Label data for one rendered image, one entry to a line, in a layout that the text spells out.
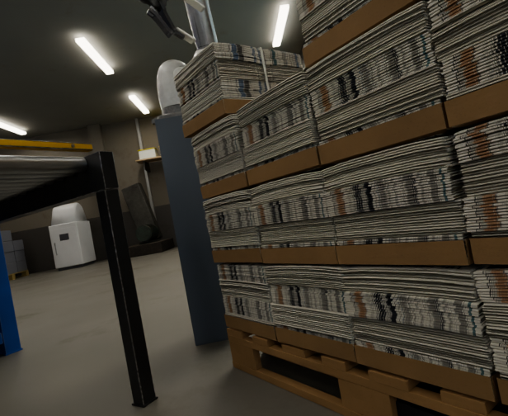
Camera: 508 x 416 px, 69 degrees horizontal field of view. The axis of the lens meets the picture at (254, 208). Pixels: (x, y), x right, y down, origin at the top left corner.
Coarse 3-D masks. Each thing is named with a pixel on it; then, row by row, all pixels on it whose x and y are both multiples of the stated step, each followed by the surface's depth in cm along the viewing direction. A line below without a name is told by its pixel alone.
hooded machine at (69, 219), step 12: (72, 204) 842; (60, 216) 827; (72, 216) 826; (84, 216) 873; (60, 228) 815; (72, 228) 816; (84, 228) 853; (60, 240) 815; (72, 240) 815; (84, 240) 841; (60, 252) 814; (72, 252) 815; (84, 252) 830; (60, 264) 814; (72, 264) 815; (84, 264) 828
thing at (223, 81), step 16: (208, 48) 113; (224, 48) 113; (240, 48) 117; (192, 64) 122; (208, 64) 115; (224, 64) 113; (240, 64) 117; (176, 80) 132; (192, 80) 125; (208, 80) 117; (224, 80) 113; (240, 80) 116; (256, 80) 120; (192, 96) 126; (208, 96) 119; (224, 96) 112; (240, 96) 115; (256, 96) 120; (192, 112) 128
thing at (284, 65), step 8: (272, 56) 125; (280, 56) 127; (288, 56) 129; (296, 56) 132; (272, 64) 124; (280, 64) 126; (288, 64) 128; (296, 64) 131; (272, 72) 124; (280, 72) 127; (288, 72) 129; (296, 72) 131; (280, 80) 126
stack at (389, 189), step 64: (448, 0) 59; (320, 64) 80; (384, 64) 69; (448, 64) 59; (256, 128) 102; (320, 128) 83; (448, 128) 62; (256, 192) 104; (320, 192) 85; (384, 192) 71; (448, 192) 62; (256, 320) 115; (320, 320) 92; (384, 320) 76; (448, 320) 65; (384, 384) 78
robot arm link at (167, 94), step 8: (168, 64) 164; (176, 64) 164; (184, 64) 167; (160, 72) 165; (168, 72) 163; (176, 72) 163; (160, 80) 164; (168, 80) 163; (160, 88) 165; (168, 88) 163; (160, 96) 166; (168, 96) 163; (176, 96) 163; (160, 104) 168; (168, 104) 163; (176, 104) 163
